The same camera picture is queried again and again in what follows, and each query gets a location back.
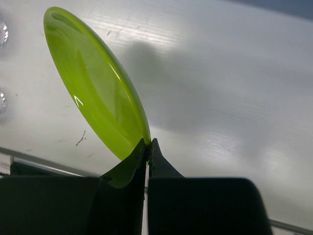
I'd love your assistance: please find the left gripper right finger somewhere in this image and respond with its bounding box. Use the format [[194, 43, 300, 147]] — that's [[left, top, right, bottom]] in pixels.
[[148, 139, 272, 235]]

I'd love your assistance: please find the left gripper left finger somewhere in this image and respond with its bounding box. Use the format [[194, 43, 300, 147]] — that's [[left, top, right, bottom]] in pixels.
[[0, 141, 146, 235]]

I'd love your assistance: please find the green plastic plate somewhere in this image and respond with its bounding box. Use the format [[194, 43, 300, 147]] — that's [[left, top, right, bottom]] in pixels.
[[44, 7, 151, 188]]

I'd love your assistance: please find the clear glass cup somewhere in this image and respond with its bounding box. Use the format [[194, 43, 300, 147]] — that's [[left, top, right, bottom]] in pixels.
[[0, 13, 9, 47], [0, 87, 7, 114]]

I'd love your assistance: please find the aluminium frame rail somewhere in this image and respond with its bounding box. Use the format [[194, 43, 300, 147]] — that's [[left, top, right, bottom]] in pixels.
[[0, 147, 313, 235]]

